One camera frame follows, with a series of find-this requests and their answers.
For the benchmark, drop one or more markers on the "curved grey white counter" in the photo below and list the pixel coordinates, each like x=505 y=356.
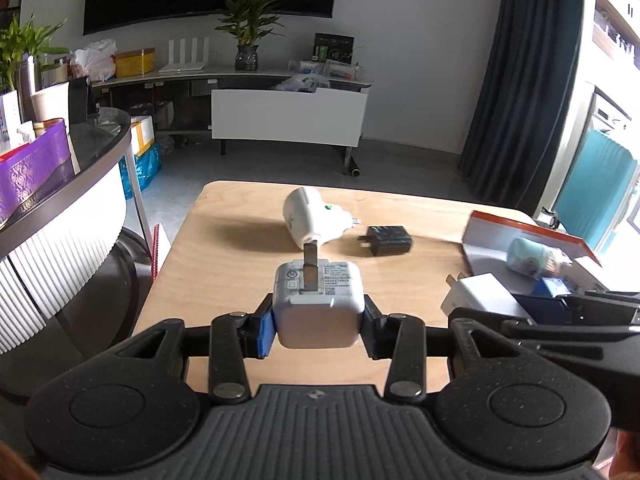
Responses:
x=65 y=250

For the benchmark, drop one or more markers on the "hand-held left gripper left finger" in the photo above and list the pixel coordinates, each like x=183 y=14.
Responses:
x=262 y=332

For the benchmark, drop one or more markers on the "white router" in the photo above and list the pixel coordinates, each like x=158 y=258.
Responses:
x=182 y=57

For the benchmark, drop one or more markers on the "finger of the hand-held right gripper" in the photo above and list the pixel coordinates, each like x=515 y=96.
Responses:
x=575 y=330
x=542 y=307

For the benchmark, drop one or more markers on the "purple tray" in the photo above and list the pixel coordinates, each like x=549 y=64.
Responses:
x=30 y=170

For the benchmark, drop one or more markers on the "round white plug adapter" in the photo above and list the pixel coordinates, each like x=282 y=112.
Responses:
x=310 y=217

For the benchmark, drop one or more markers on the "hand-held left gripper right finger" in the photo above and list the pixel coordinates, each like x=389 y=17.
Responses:
x=372 y=332

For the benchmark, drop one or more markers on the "yellow box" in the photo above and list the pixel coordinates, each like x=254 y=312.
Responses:
x=135 y=62

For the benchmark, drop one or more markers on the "grey blue plastic bag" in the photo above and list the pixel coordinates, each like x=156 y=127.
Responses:
x=300 y=82

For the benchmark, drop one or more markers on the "potted plant in dark vase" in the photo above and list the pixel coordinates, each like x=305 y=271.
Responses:
x=247 y=30

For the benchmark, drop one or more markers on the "dark green box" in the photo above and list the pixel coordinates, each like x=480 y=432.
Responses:
x=333 y=48

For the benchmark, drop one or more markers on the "white printed carton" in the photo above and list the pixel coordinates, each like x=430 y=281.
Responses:
x=9 y=115

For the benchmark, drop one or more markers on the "person's right hand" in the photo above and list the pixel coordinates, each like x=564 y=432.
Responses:
x=627 y=457

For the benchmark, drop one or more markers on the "cardboard parcel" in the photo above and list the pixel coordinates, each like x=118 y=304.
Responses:
x=141 y=135

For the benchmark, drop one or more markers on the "black roll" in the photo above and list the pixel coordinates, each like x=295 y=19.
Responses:
x=354 y=166

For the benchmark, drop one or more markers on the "dark curtain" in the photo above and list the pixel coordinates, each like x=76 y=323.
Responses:
x=520 y=85

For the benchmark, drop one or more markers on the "white media console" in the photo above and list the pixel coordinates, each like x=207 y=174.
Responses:
x=285 y=115

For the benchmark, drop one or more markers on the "white plastic bag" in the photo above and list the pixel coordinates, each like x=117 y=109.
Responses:
x=95 y=60

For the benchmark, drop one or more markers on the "wall shelf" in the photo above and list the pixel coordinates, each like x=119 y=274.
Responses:
x=617 y=15

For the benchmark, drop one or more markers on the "steel bottle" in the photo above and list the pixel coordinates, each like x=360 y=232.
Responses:
x=28 y=80

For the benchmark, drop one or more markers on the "bamboo plant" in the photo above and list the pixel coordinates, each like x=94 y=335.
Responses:
x=20 y=45

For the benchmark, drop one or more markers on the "white paper cup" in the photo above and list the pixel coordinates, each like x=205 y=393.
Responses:
x=50 y=102

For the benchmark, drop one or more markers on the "pile of small packets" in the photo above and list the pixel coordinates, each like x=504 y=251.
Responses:
x=330 y=69

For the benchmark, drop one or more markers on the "white box with label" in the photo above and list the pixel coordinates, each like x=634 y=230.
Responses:
x=586 y=272

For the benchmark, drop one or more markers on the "light blue jar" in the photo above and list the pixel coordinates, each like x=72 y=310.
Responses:
x=530 y=257

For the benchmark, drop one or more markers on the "red corrugated strip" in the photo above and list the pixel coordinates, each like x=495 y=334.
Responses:
x=158 y=252

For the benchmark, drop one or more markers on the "black charger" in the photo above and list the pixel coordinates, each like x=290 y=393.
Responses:
x=387 y=240

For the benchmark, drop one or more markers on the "blue packet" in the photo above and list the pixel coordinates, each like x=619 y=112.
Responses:
x=552 y=287

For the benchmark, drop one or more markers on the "white charger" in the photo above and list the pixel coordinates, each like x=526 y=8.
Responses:
x=482 y=295

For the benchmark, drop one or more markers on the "chunky white charger cube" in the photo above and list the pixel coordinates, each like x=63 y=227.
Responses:
x=320 y=310

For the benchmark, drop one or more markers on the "black stand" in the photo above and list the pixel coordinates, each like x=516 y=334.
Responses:
x=80 y=100

